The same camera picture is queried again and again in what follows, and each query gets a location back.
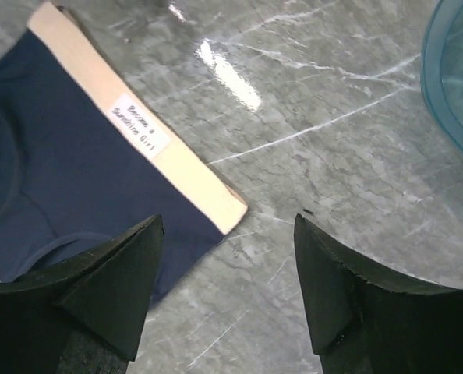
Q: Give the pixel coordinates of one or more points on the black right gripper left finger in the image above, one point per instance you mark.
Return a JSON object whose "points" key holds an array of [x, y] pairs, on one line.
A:
{"points": [[85, 314]]}

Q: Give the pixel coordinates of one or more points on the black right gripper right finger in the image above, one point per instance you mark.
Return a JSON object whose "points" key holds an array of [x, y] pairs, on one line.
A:
{"points": [[364, 317]]}

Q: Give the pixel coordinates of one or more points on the navy underwear cream waistband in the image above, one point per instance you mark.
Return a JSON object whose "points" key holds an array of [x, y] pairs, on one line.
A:
{"points": [[82, 160]]}

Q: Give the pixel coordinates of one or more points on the teal plastic basin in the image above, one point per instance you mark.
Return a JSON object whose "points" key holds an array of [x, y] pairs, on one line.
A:
{"points": [[441, 69]]}

